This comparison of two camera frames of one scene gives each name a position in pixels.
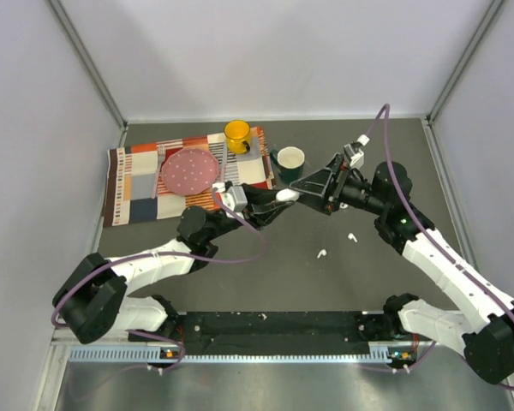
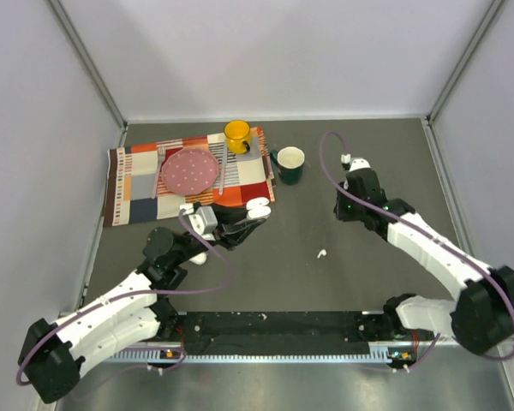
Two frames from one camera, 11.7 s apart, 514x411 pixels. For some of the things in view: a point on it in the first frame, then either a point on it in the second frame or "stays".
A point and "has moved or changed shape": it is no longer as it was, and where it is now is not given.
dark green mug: [289, 162] stays
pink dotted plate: [189, 171] stays
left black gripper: [259, 197] to [228, 215]
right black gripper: [319, 192] to [342, 214]
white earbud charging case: [287, 194] has moved or changed shape
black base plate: [268, 332] stays
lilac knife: [224, 157] stays
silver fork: [161, 153] stays
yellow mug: [237, 136] stays
